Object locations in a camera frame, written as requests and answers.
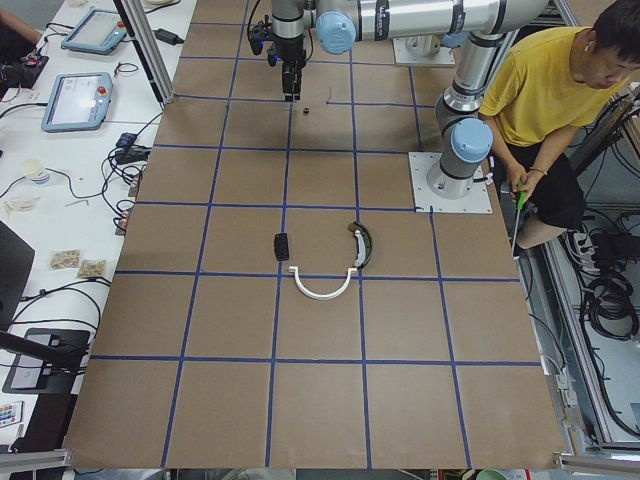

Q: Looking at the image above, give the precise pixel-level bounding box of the far blue teach pendant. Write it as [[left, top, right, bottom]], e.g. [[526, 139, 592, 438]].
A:
[[61, 7, 127, 55]]

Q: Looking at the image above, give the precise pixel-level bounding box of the white paper cup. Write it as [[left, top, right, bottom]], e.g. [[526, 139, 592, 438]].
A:
[[21, 159, 50, 186]]

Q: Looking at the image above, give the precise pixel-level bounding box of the green handled screwdriver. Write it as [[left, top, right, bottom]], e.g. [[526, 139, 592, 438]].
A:
[[511, 190, 527, 260]]

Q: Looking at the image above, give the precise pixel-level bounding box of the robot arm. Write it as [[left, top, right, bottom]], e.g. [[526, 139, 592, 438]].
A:
[[427, 32, 506, 200], [250, 1, 546, 112]]

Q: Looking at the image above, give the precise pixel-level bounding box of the blue teach pendant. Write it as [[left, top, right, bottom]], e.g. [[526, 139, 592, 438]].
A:
[[41, 72, 113, 133], [61, 7, 127, 55]]

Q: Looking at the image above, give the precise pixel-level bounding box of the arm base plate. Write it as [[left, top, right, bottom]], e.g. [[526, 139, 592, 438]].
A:
[[408, 152, 492, 214], [393, 35, 455, 68]]

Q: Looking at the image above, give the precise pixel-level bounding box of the black power adapter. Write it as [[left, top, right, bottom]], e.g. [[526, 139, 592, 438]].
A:
[[153, 28, 184, 45]]

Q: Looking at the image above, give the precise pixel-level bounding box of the near blue teach pendant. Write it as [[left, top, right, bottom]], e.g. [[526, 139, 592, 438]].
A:
[[41, 72, 113, 133]]

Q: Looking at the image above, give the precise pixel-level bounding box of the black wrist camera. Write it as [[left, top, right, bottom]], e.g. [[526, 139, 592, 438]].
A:
[[248, 20, 273, 56]]

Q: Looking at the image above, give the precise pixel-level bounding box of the aluminium frame post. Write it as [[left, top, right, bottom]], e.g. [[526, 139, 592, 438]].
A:
[[113, 0, 175, 105]]

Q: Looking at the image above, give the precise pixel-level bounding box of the white curved plastic arc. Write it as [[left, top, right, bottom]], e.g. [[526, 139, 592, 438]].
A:
[[288, 265, 358, 301]]

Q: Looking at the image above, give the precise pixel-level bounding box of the dark green curved brake shoe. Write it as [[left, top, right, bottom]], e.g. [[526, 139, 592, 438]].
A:
[[347, 221, 374, 270]]

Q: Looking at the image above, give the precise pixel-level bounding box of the person in yellow shirt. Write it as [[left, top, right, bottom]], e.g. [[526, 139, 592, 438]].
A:
[[479, 1, 639, 254]]

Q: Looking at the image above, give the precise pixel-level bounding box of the small black flat part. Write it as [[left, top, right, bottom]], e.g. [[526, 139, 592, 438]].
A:
[[274, 232, 290, 261]]

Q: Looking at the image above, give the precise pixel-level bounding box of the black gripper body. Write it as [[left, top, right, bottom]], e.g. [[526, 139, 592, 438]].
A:
[[267, 34, 307, 95]]

